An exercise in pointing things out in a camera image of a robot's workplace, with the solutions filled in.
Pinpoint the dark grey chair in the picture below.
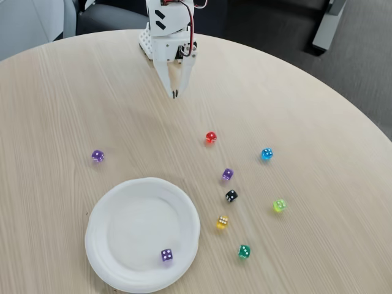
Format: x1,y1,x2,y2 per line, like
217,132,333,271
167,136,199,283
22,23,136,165
75,0,149,36

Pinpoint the grey desk leg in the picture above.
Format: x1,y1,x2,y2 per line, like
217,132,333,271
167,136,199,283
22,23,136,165
312,0,349,56

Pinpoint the white paper plate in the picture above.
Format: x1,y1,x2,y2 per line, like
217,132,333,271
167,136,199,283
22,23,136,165
84,176,202,293

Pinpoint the white cabinet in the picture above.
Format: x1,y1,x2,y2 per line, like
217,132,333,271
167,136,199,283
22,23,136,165
0,0,77,61

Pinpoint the red black servo cable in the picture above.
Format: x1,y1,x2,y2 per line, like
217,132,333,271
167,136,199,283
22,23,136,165
160,0,211,58

